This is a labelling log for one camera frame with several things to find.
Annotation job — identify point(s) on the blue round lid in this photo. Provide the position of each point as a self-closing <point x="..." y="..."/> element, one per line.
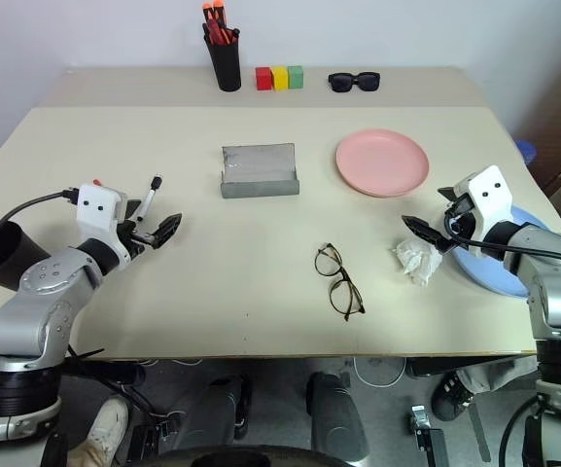
<point x="527" y="152"/>

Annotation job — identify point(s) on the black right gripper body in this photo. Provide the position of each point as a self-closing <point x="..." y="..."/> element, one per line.
<point x="462" y="221"/>

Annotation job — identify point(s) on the black upright pen holder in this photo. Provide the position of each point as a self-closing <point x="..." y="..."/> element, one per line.
<point x="225" y="65"/>

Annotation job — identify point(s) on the wide dark rounded shape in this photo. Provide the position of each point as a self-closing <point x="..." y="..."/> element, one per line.
<point x="246" y="458"/>

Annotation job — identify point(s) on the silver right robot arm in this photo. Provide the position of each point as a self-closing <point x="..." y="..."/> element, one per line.
<point x="552" y="292"/>

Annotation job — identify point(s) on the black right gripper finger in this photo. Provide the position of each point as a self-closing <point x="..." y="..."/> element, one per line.
<point x="450" y="193"/>
<point x="428" y="232"/>

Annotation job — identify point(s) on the crumpled white tissue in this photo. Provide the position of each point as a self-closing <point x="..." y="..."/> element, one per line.
<point x="418" y="260"/>

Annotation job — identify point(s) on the yellow wooden block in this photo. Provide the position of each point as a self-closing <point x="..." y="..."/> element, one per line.
<point x="280" y="80"/>

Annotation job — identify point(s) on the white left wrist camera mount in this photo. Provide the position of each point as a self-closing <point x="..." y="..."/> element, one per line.
<point x="96" y="209"/>

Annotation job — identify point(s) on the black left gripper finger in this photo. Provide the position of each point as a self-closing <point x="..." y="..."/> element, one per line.
<point x="168" y="228"/>
<point x="133" y="209"/>

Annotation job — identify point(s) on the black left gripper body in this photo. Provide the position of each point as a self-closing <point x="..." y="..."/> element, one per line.
<point x="131" y="238"/>

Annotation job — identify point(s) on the light blue round plate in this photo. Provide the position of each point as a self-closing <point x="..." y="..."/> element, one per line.
<point x="499" y="277"/>

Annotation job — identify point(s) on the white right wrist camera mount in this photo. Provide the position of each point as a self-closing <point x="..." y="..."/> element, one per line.
<point x="491" y="194"/>

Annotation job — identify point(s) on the black sneaker with white stripes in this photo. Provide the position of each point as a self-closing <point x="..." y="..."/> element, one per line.
<point x="450" y="396"/>

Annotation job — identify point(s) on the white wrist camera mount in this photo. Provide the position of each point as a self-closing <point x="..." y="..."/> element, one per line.
<point x="491" y="194"/>
<point x="96" y="209"/>

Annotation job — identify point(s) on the grey trouser leg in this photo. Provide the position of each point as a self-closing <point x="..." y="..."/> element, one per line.
<point x="499" y="374"/>

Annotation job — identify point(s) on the pink round plate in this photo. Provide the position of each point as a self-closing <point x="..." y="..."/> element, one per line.
<point x="382" y="163"/>

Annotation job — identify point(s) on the black sunglasses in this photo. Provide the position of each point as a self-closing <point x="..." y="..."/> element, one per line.
<point x="342" y="82"/>

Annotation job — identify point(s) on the red wooden block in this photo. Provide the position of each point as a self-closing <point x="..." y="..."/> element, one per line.
<point x="263" y="80"/>

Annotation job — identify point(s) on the black cup lying open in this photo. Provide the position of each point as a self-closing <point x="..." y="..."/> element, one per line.
<point x="3" y="253"/>

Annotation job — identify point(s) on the black pen with red band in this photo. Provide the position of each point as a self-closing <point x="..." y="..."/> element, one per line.
<point x="235" y="34"/>

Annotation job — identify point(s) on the grey open glasses case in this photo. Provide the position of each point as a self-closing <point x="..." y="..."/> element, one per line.
<point x="259" y="170"/>

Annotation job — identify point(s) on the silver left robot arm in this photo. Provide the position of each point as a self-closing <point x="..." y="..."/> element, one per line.
<point x="32" y="316"/>

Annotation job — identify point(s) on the tortoiseshell eyeglasses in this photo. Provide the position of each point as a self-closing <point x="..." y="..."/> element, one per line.
<point x="343" y="278"/>

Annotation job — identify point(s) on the green wooden block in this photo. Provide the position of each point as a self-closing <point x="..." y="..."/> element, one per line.
<point x="297" y="78"/>

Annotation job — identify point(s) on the black and white marker pen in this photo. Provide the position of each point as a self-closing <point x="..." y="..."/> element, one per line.
<point x="150" y="197"/>

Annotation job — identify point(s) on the orange-tipped black pen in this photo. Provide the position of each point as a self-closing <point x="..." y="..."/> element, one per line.
<point x="218" y="13"/>
<point x="207" y="14"/>

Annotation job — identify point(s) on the metal bracket with black base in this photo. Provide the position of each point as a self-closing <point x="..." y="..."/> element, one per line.
<point x="426" y="435"/>

